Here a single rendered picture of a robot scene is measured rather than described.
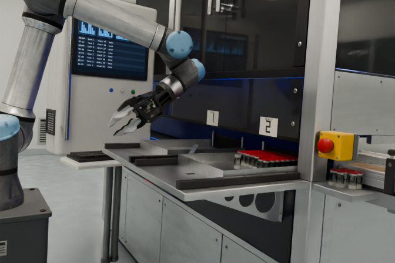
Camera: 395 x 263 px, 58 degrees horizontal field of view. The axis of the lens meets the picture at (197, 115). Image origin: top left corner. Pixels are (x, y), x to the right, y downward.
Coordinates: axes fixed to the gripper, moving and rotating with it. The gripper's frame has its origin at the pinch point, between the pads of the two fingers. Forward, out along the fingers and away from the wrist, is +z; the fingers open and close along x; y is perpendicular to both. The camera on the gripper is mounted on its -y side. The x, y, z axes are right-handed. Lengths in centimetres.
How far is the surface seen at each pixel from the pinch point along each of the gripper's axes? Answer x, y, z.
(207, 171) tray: 19.2, 22.5, -9.7
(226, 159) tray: 32.0, 6.2, -25.5
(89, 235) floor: 107, -161, 21
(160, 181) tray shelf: 12.5, 21.1, 2.6
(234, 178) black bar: 20.2, 32.6, -11.0
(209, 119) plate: 27, -17, -40
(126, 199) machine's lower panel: 80, -113, -9
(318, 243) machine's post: 53, 39, -22
